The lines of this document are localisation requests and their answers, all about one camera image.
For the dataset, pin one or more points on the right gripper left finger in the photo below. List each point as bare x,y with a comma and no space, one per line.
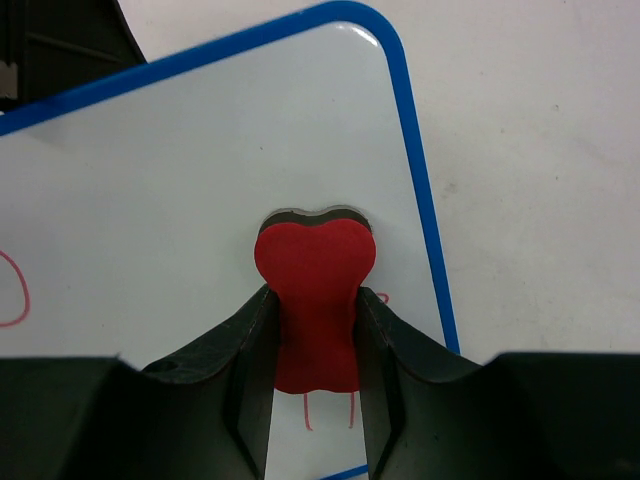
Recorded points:
202,412

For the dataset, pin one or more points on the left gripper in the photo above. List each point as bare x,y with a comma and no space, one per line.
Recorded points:
50,46

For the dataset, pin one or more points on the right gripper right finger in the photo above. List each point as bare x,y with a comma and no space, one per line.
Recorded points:
429,413

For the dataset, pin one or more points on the red whiteboard eraser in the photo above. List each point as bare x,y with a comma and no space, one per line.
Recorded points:
315,263

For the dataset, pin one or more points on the blue framed whiteboard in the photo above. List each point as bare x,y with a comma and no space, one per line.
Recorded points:
130,207

